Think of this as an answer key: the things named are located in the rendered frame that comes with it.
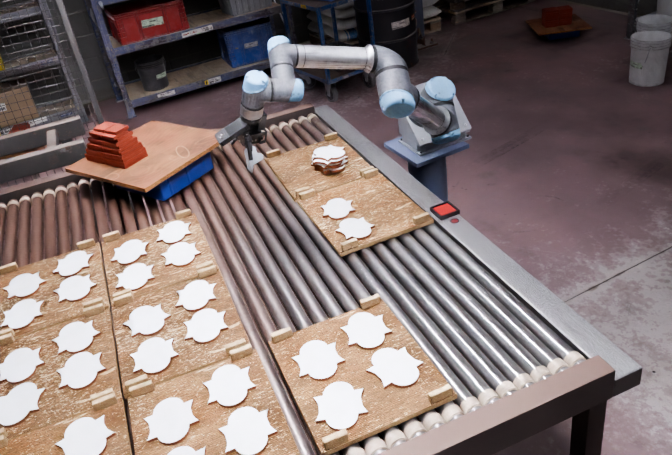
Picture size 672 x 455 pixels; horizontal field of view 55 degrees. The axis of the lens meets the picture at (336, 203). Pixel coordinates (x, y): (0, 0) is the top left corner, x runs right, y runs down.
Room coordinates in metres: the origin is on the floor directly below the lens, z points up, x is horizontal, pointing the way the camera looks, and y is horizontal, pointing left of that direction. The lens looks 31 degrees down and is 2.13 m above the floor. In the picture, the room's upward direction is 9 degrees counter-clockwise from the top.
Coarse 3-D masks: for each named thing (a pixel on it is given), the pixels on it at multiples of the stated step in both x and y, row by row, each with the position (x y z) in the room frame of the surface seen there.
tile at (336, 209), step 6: (336, 198) 2.04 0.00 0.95; (330, 204) 2.00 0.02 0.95; (336, 204) 1.99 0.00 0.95; (342, 204) 1.99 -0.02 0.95; (348, 204) 1.98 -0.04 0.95; (324, 210) 1.97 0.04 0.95; (330, 210) 1.96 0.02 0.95; (336, 210) 1.95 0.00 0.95; (342, 210) 1.95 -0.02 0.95; (348, 210) 1.94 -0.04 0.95; (354, 210) 1.94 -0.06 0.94; (324, 216) 1.93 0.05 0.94; (330, 216) 1.92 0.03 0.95; (336, 216) 1.91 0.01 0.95; (342, 216) 1.91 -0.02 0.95
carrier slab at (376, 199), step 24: (336, 192) 2.10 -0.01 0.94; (360, 192) 2.07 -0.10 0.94; (384, 192) 2.05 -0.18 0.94; (312, 216) 1.96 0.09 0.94; (360, 216) 1.91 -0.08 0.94; (384, 216) 1.88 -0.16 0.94; (408, 216) 1.86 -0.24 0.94; (336, 240) 1.78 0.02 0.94; (360, 240) 1.76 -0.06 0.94; (384, 240) 1.76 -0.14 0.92
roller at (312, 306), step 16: (224, 160) 2.57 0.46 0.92; (240, 192) 2.26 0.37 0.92; (256, 208) 2.11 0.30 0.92; (256, 224) 2.01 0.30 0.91; (272, 240) 1.87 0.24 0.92; (288, 256) 1.77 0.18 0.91; (288, 272) 1.67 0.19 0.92; (304, 288) 1.57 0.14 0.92; (304, 304) 1.51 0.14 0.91; (320, 320) 1.41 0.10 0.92; (384, 432) 1.00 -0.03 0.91; (400, 432) 0.99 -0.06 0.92
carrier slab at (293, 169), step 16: (320, 144) 2.54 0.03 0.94; (336, 144) 2.52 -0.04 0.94; (272, 160) 2.46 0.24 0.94; (288, 160) 2.44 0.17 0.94; (304, 160) 2.41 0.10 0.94; (352, 160) 2.34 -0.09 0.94; (288, 176) 2.29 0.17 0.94; (304, 176) 2.27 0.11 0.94; (320, 176) 2.25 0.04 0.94; (336, 176) 2.23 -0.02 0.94; (352, 176) 2.21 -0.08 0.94; (288, 192) 2.18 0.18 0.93
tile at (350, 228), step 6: (342, 222) 1.87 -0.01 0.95; (348, 222) 1.86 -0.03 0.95; (354, 222) 1.86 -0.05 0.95; (360, 222) 1.85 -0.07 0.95; (366, 222) 1.84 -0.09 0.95; (342, 228) 1.83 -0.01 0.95; (348, 228) 1.82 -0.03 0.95; (354, 228) 1.82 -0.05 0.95; (360, 228) 1.81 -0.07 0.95; (366, 228) 1.81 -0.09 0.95; (372, 228) 1.82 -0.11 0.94; (342, 234) 1.81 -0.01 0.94; (348, 234) 1.79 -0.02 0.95; (354, 234) 1.78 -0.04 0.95; (360, 234) 1.78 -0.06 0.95; (366, 234) 1.77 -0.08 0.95
